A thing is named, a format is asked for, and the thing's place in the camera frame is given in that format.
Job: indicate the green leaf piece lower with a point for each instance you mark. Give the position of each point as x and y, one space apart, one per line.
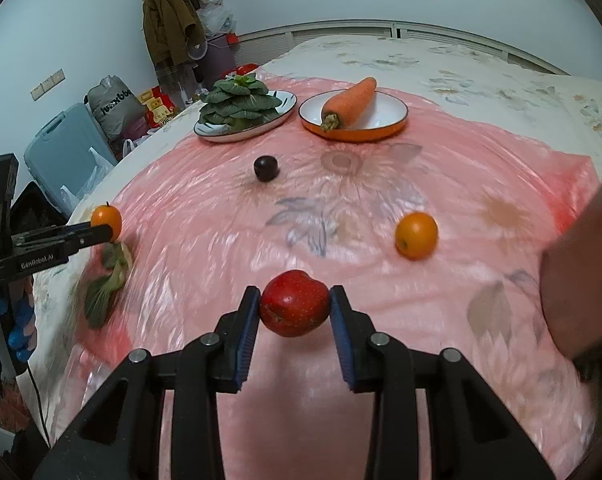
99 294

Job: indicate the grey shopping bag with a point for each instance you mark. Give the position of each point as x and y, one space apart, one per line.
114 106

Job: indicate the purple bin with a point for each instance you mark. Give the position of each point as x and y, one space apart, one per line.
218 61

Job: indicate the small orange group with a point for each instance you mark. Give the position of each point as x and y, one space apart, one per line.
108 215

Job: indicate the black and copper appliance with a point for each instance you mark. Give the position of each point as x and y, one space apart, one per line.
571 290

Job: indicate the white plastic bag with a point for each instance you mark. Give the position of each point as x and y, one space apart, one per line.
99 172

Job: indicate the red snack packages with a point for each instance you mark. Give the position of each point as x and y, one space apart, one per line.
159 108

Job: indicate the blue gloved left hand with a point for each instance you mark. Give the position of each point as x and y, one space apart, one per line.
18 320

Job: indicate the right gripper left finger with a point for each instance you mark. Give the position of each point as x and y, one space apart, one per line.
117 433

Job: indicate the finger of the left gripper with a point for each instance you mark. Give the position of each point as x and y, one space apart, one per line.
82 233
59 242

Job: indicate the olive jacket on rack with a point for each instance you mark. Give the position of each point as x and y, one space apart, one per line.
171 29

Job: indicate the pink plastic sheet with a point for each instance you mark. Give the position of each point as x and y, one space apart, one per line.
201 228

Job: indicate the wall switch panel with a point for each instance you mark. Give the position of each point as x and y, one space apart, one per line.
47 85

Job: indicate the dark plum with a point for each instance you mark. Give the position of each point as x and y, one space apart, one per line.
266 168

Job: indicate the red apple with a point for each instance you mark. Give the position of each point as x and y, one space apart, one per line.
293 304

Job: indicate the orange rimmed white dish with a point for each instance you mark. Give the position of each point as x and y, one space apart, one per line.
385 117

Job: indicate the pile of green leaves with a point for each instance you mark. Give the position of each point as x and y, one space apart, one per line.
239 102

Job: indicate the stacked plastic bags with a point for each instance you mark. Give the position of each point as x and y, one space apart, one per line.
216 18

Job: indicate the floral bed duvet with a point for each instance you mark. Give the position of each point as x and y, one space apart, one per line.
564 113

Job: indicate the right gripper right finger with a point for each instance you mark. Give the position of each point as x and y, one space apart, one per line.
472 435

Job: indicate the white plate blue rim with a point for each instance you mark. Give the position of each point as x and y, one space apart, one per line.
218 134

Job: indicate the orange carrot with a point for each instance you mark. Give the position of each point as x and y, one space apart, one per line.
344 109

